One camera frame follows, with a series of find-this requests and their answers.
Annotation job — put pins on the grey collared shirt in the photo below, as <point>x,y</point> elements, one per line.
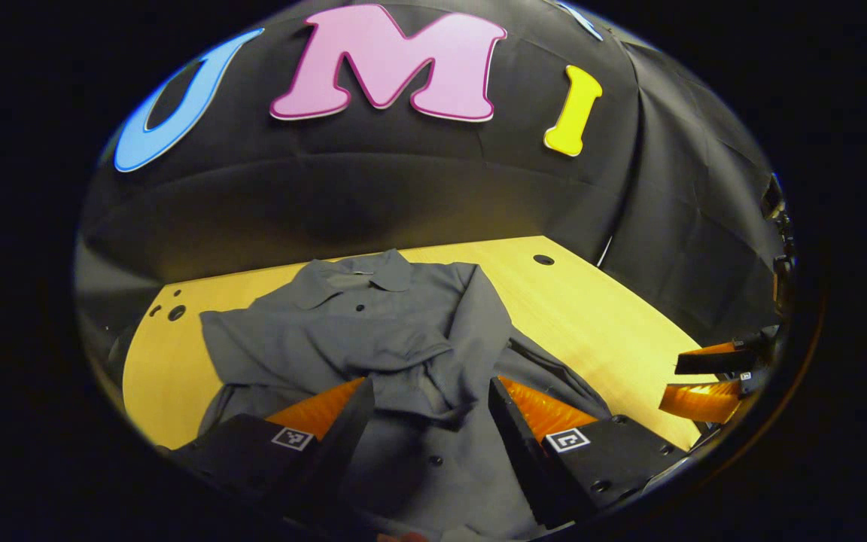
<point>373,331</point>

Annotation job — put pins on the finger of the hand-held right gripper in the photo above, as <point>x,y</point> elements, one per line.
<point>712,363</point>
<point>701,400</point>

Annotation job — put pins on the silver metal pole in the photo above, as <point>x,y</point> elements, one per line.
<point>606,251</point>

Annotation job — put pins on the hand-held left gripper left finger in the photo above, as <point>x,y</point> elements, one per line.
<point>343,444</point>

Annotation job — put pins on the black backdrop cloth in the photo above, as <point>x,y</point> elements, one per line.
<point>403,188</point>

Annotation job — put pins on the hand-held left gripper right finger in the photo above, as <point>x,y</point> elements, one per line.
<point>516,452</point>

